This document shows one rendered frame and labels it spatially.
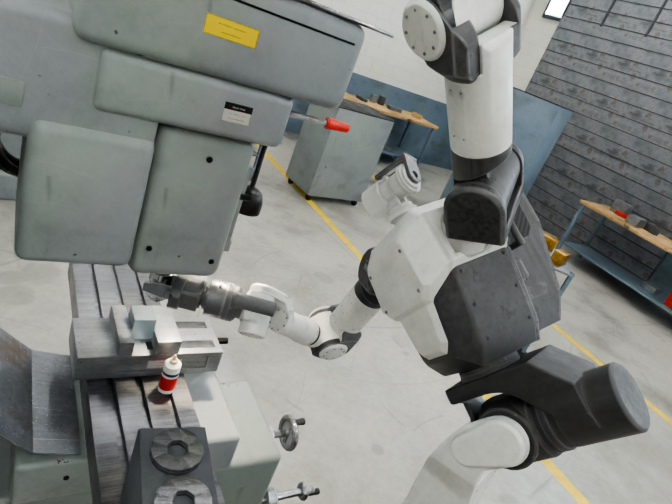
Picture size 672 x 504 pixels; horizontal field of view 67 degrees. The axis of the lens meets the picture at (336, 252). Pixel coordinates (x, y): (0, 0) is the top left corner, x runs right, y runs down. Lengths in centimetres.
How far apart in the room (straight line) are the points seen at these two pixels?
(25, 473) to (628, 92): 879
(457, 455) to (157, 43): 86
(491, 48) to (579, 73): 900
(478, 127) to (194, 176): 52
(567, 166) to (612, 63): 167
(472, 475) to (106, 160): 84
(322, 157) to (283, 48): 465
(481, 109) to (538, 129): 609
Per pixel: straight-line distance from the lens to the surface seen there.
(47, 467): 131
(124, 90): 90
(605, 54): 957
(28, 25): 89
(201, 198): 102
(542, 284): 101
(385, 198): 103
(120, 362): 134
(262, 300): 116
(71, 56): 89
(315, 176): 562
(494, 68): 71
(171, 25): 88
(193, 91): 92
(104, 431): 125
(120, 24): 87
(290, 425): 176
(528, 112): 687
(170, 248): 106
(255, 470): 157
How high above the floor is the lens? 189
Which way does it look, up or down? 23 degrees down
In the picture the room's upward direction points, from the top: 22 degrees clockwise
